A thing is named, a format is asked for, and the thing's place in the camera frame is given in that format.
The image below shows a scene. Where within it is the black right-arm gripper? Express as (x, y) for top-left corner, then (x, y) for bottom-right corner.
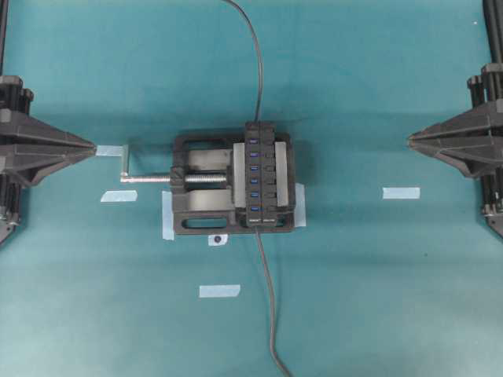
(408, 63), (502, 179)

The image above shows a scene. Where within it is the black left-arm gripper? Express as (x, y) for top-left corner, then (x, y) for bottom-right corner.
(1, 75), (96, 186)

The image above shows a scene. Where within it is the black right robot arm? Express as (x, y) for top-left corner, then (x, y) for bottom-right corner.
(408, 63), (502, 236)

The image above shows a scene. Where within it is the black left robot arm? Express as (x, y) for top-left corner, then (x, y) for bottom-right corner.
(1, 75), (97, 241)

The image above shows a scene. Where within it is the black multiport USB hub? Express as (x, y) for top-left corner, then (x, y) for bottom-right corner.
(244, 122), (277, 227)

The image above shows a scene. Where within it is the blue tape strip far left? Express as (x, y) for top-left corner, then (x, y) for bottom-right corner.
(96, 145), (123, 157)

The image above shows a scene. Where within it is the blue tape strip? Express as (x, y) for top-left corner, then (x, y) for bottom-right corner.
(96, 145), (123, 157)
(199, 284), (240, 298)
(101, 190), (138, 203)
(382, 187), (420, 200)

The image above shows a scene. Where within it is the blue tape strip left lower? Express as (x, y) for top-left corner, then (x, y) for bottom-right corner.
(101, 190), (138, 203)

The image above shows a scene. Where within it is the blue tape strip right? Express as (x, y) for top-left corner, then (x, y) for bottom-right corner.
(382, 187), (420, 200)

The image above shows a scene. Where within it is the blue tape under vise left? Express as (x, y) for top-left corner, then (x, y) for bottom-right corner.
(161, 191), (175, 241)

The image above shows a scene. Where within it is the black bench vise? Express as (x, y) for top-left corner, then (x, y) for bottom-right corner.
(169, 129), (296, 235)

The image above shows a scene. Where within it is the tape patch with black dot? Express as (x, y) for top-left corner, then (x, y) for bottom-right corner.
(207, 234), (229, 247)

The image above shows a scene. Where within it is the blue tape strip bottom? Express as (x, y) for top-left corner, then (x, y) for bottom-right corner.
(199, 284), (240, 298)

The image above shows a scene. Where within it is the silver vise crank handle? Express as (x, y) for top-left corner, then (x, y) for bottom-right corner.
(119, 143), (172, 185)

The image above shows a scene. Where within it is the black frame rail right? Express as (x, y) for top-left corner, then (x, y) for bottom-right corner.
(483, 0), (502, 63)

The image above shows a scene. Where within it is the black frame rail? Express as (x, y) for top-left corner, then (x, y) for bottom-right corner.
(483, 0), (502, 63)
(0, 0), (9, 75)

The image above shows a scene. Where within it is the black frame rail left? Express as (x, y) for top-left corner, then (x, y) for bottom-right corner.
(0, 0), (9, 75)

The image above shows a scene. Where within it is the black hub power cable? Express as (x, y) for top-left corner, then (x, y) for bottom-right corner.
(253, 226), (292, 377)

